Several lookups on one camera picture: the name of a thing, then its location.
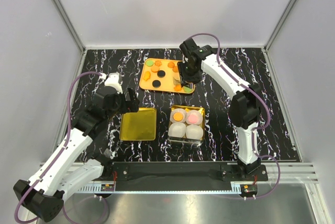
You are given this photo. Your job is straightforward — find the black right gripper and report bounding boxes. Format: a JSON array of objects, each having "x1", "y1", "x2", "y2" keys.
[{"x1": 177, "y1": 60, "x2": 200, "y2": 87}]

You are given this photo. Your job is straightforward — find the metal serving tongs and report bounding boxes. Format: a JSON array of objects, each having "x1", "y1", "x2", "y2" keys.
[{"x1": 173, "y1": 77, "x2": 194, "y2": 89}]

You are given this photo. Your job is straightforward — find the orange fish cookie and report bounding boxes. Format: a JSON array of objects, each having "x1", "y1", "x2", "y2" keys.
[
  {"x1": 142, "y1": 71, "x2": 151, "y2": 81},
  {"x1": 174, "y1": 85, "x2": 182, "y2": 92}
]

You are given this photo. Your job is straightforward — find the black sandwich cookie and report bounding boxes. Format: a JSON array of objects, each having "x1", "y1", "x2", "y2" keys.
[
  {"x1": 152, "y1": 80, "x2": 161, "y2": 88},
  {"x1": 157, "y1": 70, "x2": 165, "y2": 78}
]

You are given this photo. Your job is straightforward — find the orange round cookie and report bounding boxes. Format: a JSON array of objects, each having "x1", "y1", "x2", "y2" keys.
[
  {"x1": 173, "y1": 112, "x2": 184, "y2": 121},
  {"x1": 151, "y1": 65, "x2": 160, "y2": 73}
]

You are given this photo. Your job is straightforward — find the pink round cookie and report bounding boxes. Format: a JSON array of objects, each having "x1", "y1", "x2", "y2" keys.
[{"x1": 188, "y1": 114, "x2": 198, "y2": 124}]

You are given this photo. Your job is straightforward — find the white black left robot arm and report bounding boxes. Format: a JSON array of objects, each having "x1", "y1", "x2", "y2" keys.
[{"x1": 14, "y1": 86, "x2": 139, "y2": 222}]

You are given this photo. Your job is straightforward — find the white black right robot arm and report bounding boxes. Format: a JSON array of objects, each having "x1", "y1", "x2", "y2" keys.
[{"x1": 177, "y1": 38, "x2": 264, "y2": 181}]

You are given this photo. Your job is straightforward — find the orange flower cookie centre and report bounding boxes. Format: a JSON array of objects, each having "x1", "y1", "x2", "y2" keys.
[{"x1": 172, "y1": 66, "x2": 178, "y2": 73}]

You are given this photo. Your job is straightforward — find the orange flower cookie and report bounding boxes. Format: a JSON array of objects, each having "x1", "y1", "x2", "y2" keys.
[
  {"x1": 168, "y1": 62, "x2": 175, "y2": 68},
  {"x1": 154, "y1": 61, "x2": 162, "y2": 66},
  {"x1": 172, "y1": 66, "x2": 178, "y2": 73}
]

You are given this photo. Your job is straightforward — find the orange flower cookie middle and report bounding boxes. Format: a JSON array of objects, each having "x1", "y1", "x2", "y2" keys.
[{"x1": 168, "y1": 62, "x2": 175, "y2": 68}]

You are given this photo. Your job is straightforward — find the green round cookie front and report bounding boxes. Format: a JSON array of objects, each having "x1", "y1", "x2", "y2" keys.
[{"x1": 183, "y1": 86, "x2": 192, "y2": 93}]

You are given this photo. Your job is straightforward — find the green round cookie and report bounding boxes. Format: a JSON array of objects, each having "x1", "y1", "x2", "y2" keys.
[
  {"x1": 183, "y1": 86, "x2": 192, "y2": 93},
  {"x1": 146, "y1": 60, "x2": 154, "y2": 67}
]

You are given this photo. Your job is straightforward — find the gold tin lid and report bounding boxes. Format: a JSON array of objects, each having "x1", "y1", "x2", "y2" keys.
[{"x1": 120, "y1": 108, "x2": 157, "y2": 141}]

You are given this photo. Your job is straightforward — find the orange plastic tray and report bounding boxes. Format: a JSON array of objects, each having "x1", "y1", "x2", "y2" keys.
[{"x1": 139, "y1": 58, "x2": 195, "y2": 94}]

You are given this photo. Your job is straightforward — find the orange flower cookie back left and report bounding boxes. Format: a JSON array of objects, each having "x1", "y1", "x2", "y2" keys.
[{"x1": 154, "y1": 61, "x2": 162, "y2": 66}]

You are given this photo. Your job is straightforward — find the green round cookie back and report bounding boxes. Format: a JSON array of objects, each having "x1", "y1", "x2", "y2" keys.
[{"x1": 146, "y1": 60, "x2": 154, "y2": 67}]

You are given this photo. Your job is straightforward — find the white paper cup back left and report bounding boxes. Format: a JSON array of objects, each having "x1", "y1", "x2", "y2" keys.
[{"x1": 170, "y1": 108, "x2": 187, "y2": 123}]

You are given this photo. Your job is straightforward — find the white paper cup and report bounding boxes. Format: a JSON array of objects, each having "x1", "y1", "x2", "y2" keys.
[
  {"x1": 185, "y1": 125, "x2": 204, "y2": 140},
  {"x1": 168, "y1": 122, "x2": 186, "y2": 138},
  {"x1": 170, "y1": 108, "x2": 187, "y2": 123},
  {"x1": 186, "y1": 110, "x2": 203, "y2": 125}
]

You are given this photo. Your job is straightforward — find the white paper cup back right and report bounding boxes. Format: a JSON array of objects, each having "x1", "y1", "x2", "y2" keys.
[{"x1": 186, "y1": 110, "x2": 203, "y2": 125}]

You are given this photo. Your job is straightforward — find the white paper cup front left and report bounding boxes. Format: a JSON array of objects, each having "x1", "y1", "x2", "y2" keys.
[{"x1": 168, "y1": 122, "x2": 186, "y2": 138}]

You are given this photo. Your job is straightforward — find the gold cookie tin box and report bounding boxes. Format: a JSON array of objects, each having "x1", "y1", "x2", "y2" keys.
[{"x1": 168, "y1": 105, "x2": 205, "y2": 146}]

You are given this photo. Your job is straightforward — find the white paper cup front right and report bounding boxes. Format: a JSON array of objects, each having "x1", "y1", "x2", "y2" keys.
[{"x1": 185, "y1": 125, "x2": 204, "y2": 140}]

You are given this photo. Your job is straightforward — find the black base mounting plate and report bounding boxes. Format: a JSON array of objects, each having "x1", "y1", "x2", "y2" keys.
[{"x1": 100, "y1": 161, "x2": 269, "y2": 192}]

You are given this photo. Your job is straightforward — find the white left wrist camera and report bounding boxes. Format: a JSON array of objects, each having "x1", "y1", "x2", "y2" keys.
[{"x1": 99, "y1": 72, "x2": 123, "y2": 94}]

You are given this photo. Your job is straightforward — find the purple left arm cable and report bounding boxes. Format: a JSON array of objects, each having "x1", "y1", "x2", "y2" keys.
[{"x1": 14, "y1": 72, "x2": 108, "y2": 222}]

